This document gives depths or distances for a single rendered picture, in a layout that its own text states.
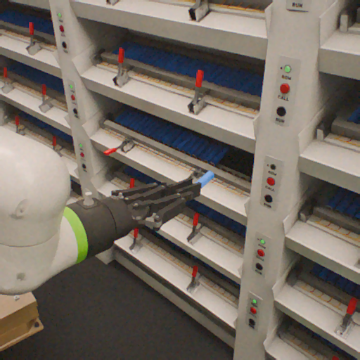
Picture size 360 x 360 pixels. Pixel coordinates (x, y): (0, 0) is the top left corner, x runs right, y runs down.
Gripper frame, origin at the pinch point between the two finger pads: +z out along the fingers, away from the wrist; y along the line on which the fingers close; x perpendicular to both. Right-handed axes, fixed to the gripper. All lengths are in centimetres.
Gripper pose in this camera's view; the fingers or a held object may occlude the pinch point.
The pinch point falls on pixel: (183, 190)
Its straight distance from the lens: 81.5
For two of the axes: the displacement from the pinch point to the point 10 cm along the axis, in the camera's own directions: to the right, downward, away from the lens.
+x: -1.1, 8.9, 4.4
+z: 6.8, -2.6, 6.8
